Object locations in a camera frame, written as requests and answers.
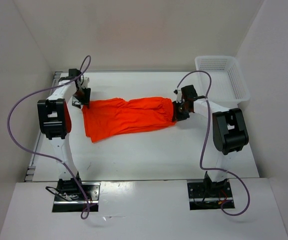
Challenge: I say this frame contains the white plastic basket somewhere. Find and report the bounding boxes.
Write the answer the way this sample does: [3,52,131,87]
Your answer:
[195,55,251,106]

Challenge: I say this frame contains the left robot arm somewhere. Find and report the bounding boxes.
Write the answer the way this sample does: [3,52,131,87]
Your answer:
[37,68,91,201]

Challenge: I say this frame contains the purple cable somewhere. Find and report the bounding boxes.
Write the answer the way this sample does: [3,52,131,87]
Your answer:
[7,55,93,220]
[176,71,251,216]

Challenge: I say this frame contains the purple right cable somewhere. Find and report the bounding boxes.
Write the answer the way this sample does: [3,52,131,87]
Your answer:
[176,71,251,216]

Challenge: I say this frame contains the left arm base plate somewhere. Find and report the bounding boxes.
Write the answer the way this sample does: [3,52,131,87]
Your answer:
[45,182,101,213]

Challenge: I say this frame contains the aluminium table edge rail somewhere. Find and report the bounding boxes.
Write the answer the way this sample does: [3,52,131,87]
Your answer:
[23,71,63,182]

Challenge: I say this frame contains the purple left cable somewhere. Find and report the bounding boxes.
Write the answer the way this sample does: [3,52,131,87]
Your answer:
[7,55,93,220]

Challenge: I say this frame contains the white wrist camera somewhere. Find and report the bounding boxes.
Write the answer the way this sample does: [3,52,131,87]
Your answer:
[174,89,183,103]
[80,76,89,89]

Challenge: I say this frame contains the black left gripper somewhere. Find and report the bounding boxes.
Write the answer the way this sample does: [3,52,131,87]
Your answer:
[72,86,92,109]

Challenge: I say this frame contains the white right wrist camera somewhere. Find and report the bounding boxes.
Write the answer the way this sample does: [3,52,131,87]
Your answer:
[174,89,183,103]

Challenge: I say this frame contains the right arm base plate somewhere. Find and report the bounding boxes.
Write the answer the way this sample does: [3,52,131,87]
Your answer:
[187,179,235,211]

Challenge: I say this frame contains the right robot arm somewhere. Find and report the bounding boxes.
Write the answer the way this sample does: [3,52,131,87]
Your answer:
[173,84,249,197]

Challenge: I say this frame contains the orange shorts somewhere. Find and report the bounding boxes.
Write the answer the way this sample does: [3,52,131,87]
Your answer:
[82,96,176,143]

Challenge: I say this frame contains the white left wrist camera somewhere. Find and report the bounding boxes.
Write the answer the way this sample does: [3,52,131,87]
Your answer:
[80,76,89,89]

